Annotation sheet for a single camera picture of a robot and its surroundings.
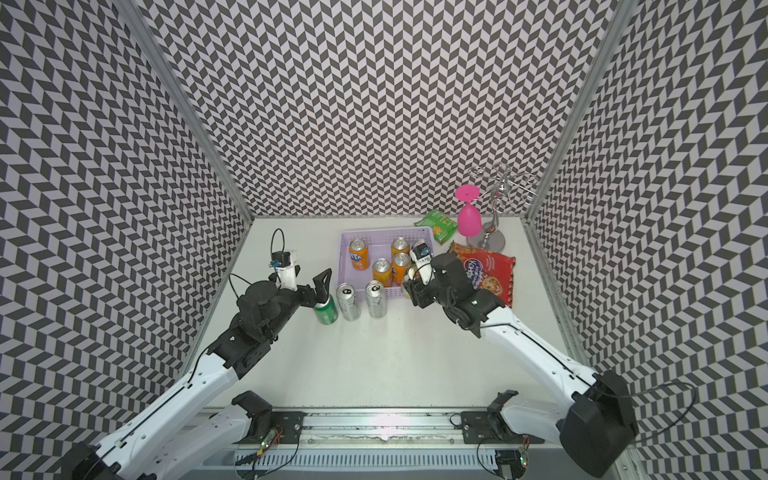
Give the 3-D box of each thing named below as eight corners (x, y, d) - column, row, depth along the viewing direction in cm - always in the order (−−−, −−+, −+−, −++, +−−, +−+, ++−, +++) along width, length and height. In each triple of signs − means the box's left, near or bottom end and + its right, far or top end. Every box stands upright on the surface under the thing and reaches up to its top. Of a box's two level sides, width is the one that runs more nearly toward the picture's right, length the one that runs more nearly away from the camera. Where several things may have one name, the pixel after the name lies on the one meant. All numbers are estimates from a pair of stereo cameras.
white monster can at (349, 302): (342, 321, 93) (334, 299, 82) (344, 306, 96) (337, 282, 85) (360, 321, 93) (355, 299, 82) (362, 306, 96) (357, 282, 85)
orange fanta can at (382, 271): (372, 283, 100) (369, 265, 92) (381, 273, 103) (379, 255, 95) (385, 292, 98) (384, 274, 90) (394, 282, 101) (394, 263, 92)
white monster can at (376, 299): (368, 318, 92) (364, 296, 82) (369, 303, 96) (366, 280, 85) (386, 318, 92) (384, 296, 82) (386, 303, 96) (385, 280, 85)
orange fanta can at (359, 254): (352, 273, 104) (348, 252, 95) (354, 260, 108) (350, 238, 99) (368, 273, 104) (365, 252, 95) (369, 260, 108) (366, 238, 99)
